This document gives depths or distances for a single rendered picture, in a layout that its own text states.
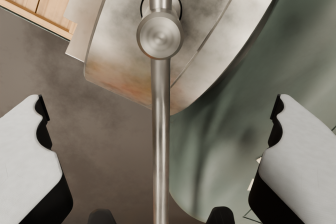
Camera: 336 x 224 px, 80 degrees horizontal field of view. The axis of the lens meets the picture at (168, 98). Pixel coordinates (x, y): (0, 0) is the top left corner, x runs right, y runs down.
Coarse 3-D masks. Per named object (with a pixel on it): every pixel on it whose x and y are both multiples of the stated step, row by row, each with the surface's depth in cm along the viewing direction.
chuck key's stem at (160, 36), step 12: (156, 12) 9; (168, 12) 9; (144, 24) 9; (156, 24) 9; (168, 24) 9; (180, 24) 9; (144, 36) 9; (156, 36) 9; (168, 36) 9; (180, 36) 9; (144, 48) 9; (156, 48) 9; (168, 48) 9
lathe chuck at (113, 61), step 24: (120, 0) 16; (192, 0) 16; (216, 0) 16; (96, 24) 17; (120, 24) 17; (192, 24) 17; (96, 48) 19; (120, 48) 19; (192, 48) 18; (96, 72) 22; (120, 72) 21; (144, 72) 20; (144, 96) 24
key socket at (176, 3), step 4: (144, 0) 16; (172, 0) 16; (176, 0) 16; (144, 4) 16; (172, 4) 16; (176, 4) 16; (180, 4) 16; (144, 8) 16; (176, 8) 17; (180, 8) 17; (144, 12) 17; (176, 12) 17; (180, 12) 17
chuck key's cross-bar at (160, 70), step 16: (160, 0) 10; (160, 64) 11; (160, 80) 12; (160, 96) 12; (160, 112) 13; (160, 128) 13; (160, 144) 14; (160, 160) 14; (160, 176) 14; (160, 192) 15; (160, 208) 15
